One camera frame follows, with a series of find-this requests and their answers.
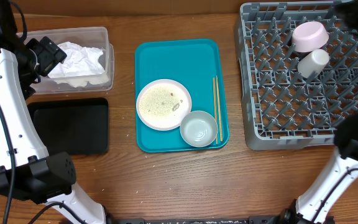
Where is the white cup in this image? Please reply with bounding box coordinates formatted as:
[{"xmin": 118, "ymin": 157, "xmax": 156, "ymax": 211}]
[{"xmin": 298, "ymin": 49, "xmax": 330, "ymax": 78}]

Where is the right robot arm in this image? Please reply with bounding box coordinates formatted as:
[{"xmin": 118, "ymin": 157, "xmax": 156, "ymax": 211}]
[{"xmin": 269, "ymin": 111, "xmax": 358, "ymax": 223}]

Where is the wooden chopstick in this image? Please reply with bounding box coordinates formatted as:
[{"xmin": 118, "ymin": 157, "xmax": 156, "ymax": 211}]
[
  {"xmin": 215, "ymin": 76, "xmax": 223, "ymax": 142},
  {"xmin": 213, "ymin": 77, "xmax": 219, "ymax": 144}
]

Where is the teal serving tray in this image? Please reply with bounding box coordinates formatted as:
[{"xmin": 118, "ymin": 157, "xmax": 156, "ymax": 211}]
[{"xmin": 134, "ymin": 39, "xmax": 230, "ymax": 149}]

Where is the grey dishwasher rack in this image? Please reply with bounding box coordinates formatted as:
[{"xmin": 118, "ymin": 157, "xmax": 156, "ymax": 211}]
[{"xmin": 235, "ymin": 1, "xmax": 358, "ymax": 150}]

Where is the wooden chopstick left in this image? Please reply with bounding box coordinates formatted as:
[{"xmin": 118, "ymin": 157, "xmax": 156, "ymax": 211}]
[{"xmin": 213, "ymin": 77, "xmax": 219, "ymax": 144}]

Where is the white napkin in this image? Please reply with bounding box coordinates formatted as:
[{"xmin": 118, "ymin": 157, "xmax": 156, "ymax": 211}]
[{"xmin": 48, "ymin": 42, "xmax": 109, "ymax": 88}]

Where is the large white plate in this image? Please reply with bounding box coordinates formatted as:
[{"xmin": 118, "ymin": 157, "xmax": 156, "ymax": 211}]
[{"xmin": 136, "ymin": 79, "xmax": 192, "ymax": 131}]

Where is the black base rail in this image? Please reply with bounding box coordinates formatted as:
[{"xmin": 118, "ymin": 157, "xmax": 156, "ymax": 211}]
[{"xmin": 104, "ymin": 216, "xmax": 335, "ymax": 224}]

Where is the clear plastic bin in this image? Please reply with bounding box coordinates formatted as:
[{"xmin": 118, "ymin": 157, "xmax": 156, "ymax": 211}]
[{"xmin": 25, "ymin": 27, "xmax": 114, "ymax": 94}]

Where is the wooden chopstick right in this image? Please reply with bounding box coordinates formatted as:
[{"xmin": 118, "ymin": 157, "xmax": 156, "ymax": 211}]
[{"xmin": 215, "ymin": 76, "xmax": 223, "ymax": 142}]

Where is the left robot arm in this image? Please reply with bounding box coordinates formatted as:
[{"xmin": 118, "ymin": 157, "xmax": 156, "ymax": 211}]
[{"xmin": 0, "ymin": 0, "xmax": 114, "ymax": 223}]

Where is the pink bowl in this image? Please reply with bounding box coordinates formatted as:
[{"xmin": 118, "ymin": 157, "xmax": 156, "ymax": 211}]
[{"xmin": 291, "ymin": 21, "xmax": 329, "ymax": 53}]

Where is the black plastic tray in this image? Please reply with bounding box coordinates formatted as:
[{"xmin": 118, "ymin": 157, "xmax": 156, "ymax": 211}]
[{"xmin": 27, "ymin": 98, "xmax": 109, "ymax": 156}]

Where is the grey-blue bowl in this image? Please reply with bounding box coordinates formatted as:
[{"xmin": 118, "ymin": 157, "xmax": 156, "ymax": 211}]
[{"xmin": 180, "ymin": 111, "xmax": 218, "ymax": 147}]

